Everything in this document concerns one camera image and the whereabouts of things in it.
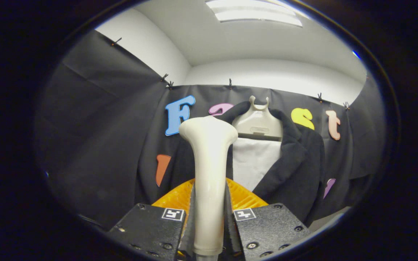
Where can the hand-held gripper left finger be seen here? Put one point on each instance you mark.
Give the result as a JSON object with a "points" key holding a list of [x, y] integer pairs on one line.
{"points": [[151, 228]]}

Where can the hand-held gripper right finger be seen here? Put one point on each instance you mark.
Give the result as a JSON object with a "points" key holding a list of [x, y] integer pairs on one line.
{"points": [[267, 228]]}

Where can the black suit jacket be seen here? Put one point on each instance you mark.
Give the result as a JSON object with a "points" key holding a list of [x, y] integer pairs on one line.
{"points": [[296, 170]]}

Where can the white garment steamer head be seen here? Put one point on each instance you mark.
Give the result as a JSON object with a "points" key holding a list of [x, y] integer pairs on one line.
{"points": [[209, 170]]}

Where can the cream plastic hanger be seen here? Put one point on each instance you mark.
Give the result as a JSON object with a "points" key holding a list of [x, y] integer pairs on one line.
{"points": [[256, 125]]}

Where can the ceiling light panel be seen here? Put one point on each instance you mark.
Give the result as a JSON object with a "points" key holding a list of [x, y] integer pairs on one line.
{"points": [[252, 14]]}

